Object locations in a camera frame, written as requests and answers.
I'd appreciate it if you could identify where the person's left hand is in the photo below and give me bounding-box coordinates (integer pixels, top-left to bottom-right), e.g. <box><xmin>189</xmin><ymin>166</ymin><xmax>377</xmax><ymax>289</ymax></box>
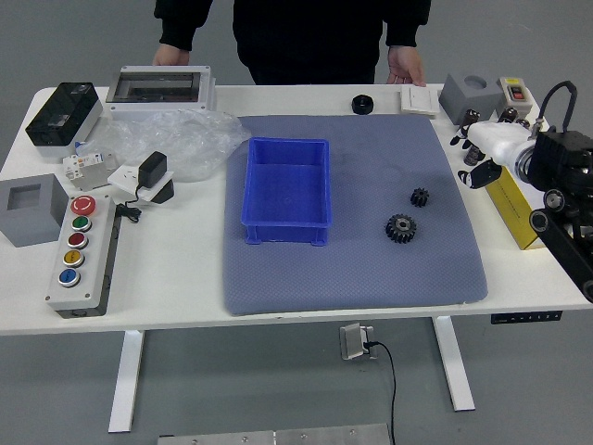
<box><xmin>386</xmin><ymin>44</ymin><xmax>427</xmax><ymax>88</ymax></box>

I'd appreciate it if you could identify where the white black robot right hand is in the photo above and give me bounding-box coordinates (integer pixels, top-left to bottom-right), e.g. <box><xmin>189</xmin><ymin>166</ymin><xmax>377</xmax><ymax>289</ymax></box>
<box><xmin>449</xmin><ymin>121</ymin><xmax>534</xmax><ymax>190</ymax></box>

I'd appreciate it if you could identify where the person's right hand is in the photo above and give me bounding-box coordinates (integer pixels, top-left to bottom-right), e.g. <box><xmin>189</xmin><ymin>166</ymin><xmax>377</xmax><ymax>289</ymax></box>
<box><xmin>151</xmin><ymin>44</ymin><xmax>191</xmax><ymax>68</ymax></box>

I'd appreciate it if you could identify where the small black gear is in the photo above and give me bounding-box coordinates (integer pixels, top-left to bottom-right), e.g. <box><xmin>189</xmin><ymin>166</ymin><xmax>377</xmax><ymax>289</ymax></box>
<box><xmin>410</xmin><ymin>186</ymin><xmax>433</xmax><ymax>210</ymax></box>

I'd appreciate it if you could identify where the big black gear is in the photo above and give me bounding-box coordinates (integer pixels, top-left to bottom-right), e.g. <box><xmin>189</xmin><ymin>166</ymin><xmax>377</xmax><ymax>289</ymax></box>
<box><xmin>384</xmin><ymin>212</ymin><xmax>418</xmax><ymax>245</ymax></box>

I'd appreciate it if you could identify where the black box on white base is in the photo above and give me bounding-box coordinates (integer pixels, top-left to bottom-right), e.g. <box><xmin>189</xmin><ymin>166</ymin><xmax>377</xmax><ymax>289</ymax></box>
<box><xmin>24</xmin><ymin>82</ymin><xmax>104</xmax><ymax>159</ymax></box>

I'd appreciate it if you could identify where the blue plastic box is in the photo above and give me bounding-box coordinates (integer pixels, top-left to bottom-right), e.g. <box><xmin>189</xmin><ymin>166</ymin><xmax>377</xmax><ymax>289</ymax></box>
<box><xmin>241</xmin><ymin>136</ymin><xmax>331</xmax><ymax>247</ymax></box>

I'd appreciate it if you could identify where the grey block with round hole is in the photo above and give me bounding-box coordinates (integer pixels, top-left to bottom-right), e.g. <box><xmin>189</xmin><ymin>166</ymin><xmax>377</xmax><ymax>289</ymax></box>
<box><xmin>437</xmin><ymin>72</ymin><xmax>504</xmax><ymax>125</ymax></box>

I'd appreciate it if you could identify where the black round knob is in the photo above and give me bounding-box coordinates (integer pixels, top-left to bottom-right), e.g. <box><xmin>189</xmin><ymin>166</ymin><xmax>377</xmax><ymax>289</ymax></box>
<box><xmin>350</xmin><ymin>94</ymin><xmax>375</xmax><ymax>116</ymax></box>

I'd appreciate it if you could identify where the yellow and white carton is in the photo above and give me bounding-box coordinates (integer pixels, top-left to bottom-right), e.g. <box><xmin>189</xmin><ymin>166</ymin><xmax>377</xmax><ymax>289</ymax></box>
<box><xmin>485</xmin><ymin>162</ymin><xmax>552</xmax><ymax>251</ymax></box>

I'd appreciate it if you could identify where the clear plastic bag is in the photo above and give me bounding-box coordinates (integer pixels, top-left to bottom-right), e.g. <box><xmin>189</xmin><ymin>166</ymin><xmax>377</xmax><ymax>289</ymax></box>
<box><xmin>76</xmin><ymin>108</ymin><xmax>253</xmax><ymax>183</ymax></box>

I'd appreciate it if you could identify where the person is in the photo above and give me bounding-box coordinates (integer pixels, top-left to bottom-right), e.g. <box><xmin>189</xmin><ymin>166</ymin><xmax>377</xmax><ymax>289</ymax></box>
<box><xmin>231</xmin><ymin>0</ymin><xmax>390</xmax><ymax>86</ymax></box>

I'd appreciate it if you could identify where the black power adapter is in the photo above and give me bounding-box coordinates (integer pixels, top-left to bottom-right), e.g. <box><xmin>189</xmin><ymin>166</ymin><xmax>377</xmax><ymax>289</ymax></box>
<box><xmin>135</xmin><ymin>150</ymin><xmax>169</xmax><ymax>190</ymax></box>

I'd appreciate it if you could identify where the white circuit breaker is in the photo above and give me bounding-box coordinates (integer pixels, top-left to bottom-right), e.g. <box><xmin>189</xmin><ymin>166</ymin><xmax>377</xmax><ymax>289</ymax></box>
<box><xmin>62</xmin><ymin>151</ymin><xmax>118</xmax><ymax>192</ymax></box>

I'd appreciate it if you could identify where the black table control panel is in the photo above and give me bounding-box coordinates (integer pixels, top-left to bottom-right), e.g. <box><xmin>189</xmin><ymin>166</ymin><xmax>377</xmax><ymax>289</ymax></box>
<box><xmin>490</xmin><ymin>311</ymin><xmax>564</xmax><ymax>324</ymax></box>

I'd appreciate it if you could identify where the grey-blue foam mat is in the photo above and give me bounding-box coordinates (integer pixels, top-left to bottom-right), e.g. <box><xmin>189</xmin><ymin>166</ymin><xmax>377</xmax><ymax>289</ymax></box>
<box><xmin>221</xmin><ymin>113</ymin><xmax>490</xmax><ymax>317</ymax></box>

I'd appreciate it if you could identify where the grey block with square hole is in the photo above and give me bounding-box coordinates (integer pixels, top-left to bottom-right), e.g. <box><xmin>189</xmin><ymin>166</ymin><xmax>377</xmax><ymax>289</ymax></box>
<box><xmin>0</xmin><ymin>173</ymin><xmax>70</xmax><ymax>248</ymax></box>

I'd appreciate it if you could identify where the white table leg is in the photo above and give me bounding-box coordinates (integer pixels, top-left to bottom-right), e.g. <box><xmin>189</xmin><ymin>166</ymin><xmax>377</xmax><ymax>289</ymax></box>
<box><xmin>433</xmin><ymin>316</ymin><xmax>477</xmax><ymax>413</ymax></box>
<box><xmin>107</xmin><ymin>329</ymin><xmax>145</xmax><ymax>435</ymax></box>

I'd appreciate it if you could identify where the grey five-button control station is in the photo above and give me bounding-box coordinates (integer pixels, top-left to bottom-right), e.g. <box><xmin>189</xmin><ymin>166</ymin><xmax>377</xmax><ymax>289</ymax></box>
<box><xmin>44</xmin><ymin>194</ymin><xmax>122</xmax><ymax>320</ymax></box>

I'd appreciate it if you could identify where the grey metal plate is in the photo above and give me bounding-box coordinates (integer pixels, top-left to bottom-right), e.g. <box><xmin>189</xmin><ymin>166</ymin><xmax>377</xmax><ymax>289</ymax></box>
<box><xmin>157</xmin><ymin>423</ymin><xmax>393</xmax><ymax>445</ymax></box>

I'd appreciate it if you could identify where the white wall switch panel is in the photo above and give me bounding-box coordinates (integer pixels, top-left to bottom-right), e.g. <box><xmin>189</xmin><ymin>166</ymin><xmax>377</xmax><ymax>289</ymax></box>
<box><xmin>398</xmin><ymin>85</ymin><xmax>441</xmax><ymax>117</ymax></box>

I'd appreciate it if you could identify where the grey enclosure with clear window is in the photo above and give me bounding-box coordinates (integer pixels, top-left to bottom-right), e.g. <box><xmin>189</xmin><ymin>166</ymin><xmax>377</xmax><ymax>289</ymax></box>
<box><xmin>105</xmin><ymin>65</ymin><xmax>218</xmax><ymax>112</ymax></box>

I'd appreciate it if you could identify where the beige two-button switch box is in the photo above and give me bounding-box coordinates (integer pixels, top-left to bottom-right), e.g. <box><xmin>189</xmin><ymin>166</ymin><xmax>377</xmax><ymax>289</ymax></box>
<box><xmin>498</xmin><ymin>76</ymin><xmax>538</xmax><ymax>117</ymax></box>

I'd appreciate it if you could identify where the white wall socket plate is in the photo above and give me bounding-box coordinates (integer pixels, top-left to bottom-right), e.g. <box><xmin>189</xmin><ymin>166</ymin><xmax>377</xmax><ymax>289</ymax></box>
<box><xmin>107</xmin><ymin>162</ymin><xmax>176</xmax><ymax>205</ymax></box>

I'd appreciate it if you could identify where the black adapter cord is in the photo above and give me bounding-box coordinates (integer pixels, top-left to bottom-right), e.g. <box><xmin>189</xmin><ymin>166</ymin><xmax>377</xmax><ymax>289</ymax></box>
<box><xmin>113</xmin><ymin>184</ymin><xmax>145</xmax><ymax>224</ymax></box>

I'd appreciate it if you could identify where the black floor cable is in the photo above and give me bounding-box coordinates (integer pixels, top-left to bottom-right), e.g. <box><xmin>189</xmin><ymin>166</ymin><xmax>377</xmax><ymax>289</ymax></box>
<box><xmin>363</xmin><ymin>340</ymin><xmax>398</xmax><ymax>445</ymax></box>

